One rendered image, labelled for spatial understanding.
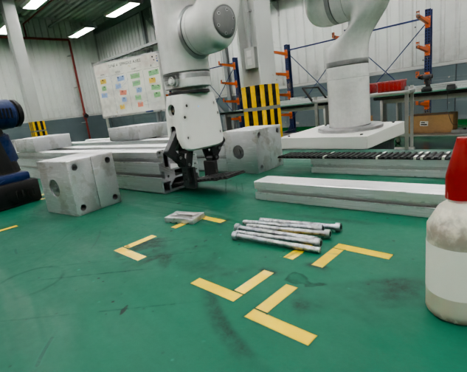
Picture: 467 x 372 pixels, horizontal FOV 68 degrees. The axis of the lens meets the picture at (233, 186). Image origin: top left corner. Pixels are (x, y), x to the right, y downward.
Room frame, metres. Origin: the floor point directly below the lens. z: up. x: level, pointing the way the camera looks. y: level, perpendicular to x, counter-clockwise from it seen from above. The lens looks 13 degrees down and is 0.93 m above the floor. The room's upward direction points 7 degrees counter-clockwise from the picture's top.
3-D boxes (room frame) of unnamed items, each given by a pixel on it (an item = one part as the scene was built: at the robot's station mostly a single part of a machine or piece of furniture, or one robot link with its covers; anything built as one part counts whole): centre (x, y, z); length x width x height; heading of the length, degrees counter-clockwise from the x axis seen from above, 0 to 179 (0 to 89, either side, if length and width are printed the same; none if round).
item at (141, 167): (0.95, 0.40, 0.82); 0.80 x 0.10 x 0.09; 48
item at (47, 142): (1.12, 0.59, 0.87); 0.16 x 0.11 x 0.07; 48
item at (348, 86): (1.06, -0.38, 0.91); 0.19 x 0.19 x 0.18
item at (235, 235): (0.35, -0.04, 0.78); 0.11 x 0.01 x 0.01; 53
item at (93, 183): (0.64, 0.27, 0.83); 0.11 x 0.10 x 0.10; 144
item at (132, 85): (6.60, 1.65, 0.97); 1.51 x 0.50 x 1.95; 65
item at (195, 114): (0.64, 0.06, 0.92); 0.10 x 0.07 x 0.11; 138
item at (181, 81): (0.64, 0.06, 0.98); 0.09 x 0.08 x 0.03; 138
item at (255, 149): (0.80, -0.07, 0.83); 0.12 x 0.09 x 0.10; 138
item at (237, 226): (0.37, -0.04, 0.78); 0.11 x 0.01 x 0.01; 54
